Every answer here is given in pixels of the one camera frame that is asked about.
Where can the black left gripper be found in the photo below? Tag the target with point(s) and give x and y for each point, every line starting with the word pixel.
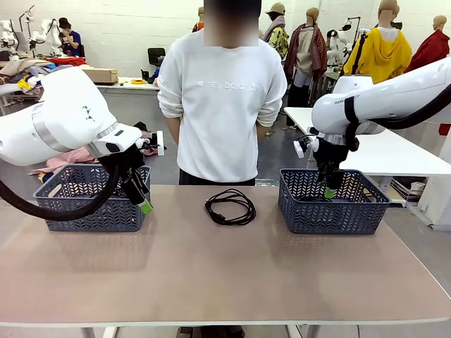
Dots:
pixel 132 160

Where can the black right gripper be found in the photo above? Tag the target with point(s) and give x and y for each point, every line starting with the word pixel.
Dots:
pixel 329 156

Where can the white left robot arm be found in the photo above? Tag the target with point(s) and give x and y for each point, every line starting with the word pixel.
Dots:
pixel 63 112

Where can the person's left forearm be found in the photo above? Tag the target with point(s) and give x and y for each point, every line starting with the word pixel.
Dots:
pixel 261 130

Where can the person's right forearm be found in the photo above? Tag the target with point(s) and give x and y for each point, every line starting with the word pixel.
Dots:
pixel 173 130

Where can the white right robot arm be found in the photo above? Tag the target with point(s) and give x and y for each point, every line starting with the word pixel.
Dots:
pixel 387 98

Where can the blue plastic lattice basket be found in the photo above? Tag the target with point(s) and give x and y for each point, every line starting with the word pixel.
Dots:
pixel 334 218
pixel 105 223

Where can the red checkered clothes heap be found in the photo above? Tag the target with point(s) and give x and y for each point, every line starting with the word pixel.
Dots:
pixel 141 126

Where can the pink checkered cloth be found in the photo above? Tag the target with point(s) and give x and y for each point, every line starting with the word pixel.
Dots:
pixel 70 156

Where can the white work table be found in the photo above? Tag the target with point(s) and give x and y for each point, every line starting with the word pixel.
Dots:
pixel 123 102

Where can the yellow tape roll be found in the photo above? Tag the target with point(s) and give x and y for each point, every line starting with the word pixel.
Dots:
pixel 137 84

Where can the person in white sweatshirt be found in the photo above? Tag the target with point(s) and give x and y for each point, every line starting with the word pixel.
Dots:
pixel 222 123

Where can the white cabinet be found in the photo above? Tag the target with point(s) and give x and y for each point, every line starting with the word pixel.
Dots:
pixel 437 204

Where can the flat cardboard box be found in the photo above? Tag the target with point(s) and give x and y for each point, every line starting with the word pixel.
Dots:
pixel 104 74

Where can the red hanging cloth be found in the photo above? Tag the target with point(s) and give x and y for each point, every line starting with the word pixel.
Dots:
pixel 445 129

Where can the black stand pole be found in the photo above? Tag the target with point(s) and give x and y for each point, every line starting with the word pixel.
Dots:
pixel 357 53

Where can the mannequin in yellow hoodie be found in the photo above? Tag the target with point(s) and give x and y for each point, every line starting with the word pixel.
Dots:
pixel 380 56

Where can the mannequin with red patterned shawl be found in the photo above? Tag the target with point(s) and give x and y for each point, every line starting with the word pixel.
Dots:
pixel 310 45

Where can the white humanoid robot black headset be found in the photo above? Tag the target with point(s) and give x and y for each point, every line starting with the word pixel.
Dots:
pixel 334 44

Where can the black office chair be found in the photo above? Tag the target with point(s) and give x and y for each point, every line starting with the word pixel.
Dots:
pixel 155 56

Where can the person in blue shirt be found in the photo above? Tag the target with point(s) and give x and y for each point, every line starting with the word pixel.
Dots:
pixel 72 40

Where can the mannequin in red garment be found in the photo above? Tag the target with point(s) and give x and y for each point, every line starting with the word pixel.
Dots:
pixel 431 45

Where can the pile of colourful clothes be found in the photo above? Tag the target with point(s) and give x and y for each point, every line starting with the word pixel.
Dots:
pixel 21 67

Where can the mannequin in orange top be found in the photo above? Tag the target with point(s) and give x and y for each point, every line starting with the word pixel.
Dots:
pixel 199 25

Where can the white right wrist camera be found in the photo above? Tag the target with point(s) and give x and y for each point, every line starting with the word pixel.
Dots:
pixel 299 148

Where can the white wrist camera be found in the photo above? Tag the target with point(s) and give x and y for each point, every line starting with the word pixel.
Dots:
pixel 299 148
pixel 160 142

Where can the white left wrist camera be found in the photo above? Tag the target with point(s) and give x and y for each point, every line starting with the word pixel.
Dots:
pixel 160 142

